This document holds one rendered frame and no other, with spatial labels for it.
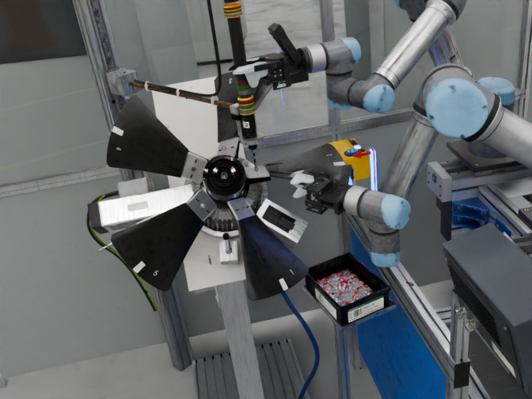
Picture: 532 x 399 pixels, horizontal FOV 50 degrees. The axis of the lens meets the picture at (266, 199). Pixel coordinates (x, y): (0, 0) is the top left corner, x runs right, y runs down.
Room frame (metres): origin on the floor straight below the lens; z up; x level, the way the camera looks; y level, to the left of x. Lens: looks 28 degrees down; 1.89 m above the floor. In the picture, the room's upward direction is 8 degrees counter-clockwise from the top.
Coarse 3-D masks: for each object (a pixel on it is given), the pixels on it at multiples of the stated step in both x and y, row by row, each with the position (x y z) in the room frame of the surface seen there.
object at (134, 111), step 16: (128, 112) 1.55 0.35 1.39; (144, 112) 1.54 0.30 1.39; (112, 128) 1.55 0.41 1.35; (128, 128) 1.54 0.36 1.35; (144, 128) 1.52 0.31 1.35; (160, 128) 1.51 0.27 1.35; (112, 144) 1.54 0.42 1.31; (128, 144) 1.53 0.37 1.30; (144, 144) 1.52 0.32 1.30; (160, 144) 1.50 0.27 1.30; (176, 144) 1.49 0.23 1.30; (112, 160) 1.54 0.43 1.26; (128, 160) 1.53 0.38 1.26; (144, 160) 1.52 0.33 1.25; (160, 160) 1.51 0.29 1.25; (176, 160) 1.49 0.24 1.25; (176, 176) 1.50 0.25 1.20
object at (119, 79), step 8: (112, 72) 1.95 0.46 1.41; (120, 72) 1.93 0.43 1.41; (128, 72) 1.91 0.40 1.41; (136, 72) 1.92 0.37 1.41; (112, 80) 1.92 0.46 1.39; (120, 80) 1.88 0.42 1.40; (128, 80) 1.90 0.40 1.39; (112, 88) 1.93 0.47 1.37; (120, 88) 1.89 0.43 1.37; (128, 88) 1.89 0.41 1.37; (136, 88) 1.91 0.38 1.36
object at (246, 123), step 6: (228, 0) 1.45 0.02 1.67; (234, 0) 1.45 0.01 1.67; (252, 114) 1.46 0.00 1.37; (246, 120) 1.45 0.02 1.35; (252, 120) 1.45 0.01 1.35; (246, 126) 1.45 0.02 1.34; (252, 126) 1.45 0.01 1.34; (246, 132) 1.46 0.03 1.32; (252, 132) 1.45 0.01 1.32; (246, 138) 1.46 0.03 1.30; (252, 138) 1.45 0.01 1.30
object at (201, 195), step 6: (198, 192) 1.40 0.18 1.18; (204, 192) 1.42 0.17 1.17; (192, 198) 1.40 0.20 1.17; (198, 198) 1.41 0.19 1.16; (204, 198) 1.42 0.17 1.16; (210, 198) 1.42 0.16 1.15; (192, 204) 1.39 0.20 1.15; (198, 204) 1.40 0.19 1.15; (204, 204) 1.42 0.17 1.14; (210, 204) 1.43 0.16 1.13; (192, 210) 1.39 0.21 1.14; (198, 210) 1.40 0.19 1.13; (204, 210) 1.41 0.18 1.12; (210, 210) 1.42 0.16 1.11; (204, 216) 1.41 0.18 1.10
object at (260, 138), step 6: (234, 108) 1.48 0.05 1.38; (234, 114) 1.49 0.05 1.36; (240, 114) 1.48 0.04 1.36; (240, 120) 1.47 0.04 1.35; (240, 126) 1.48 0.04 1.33; (240, 132) 1.48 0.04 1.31; (258, 132) 1.49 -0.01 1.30; (240, 138) 1.47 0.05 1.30; (258, 138) 1.45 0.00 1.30; (246, 144) 1.44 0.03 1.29; (252, 144) 1.43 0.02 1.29
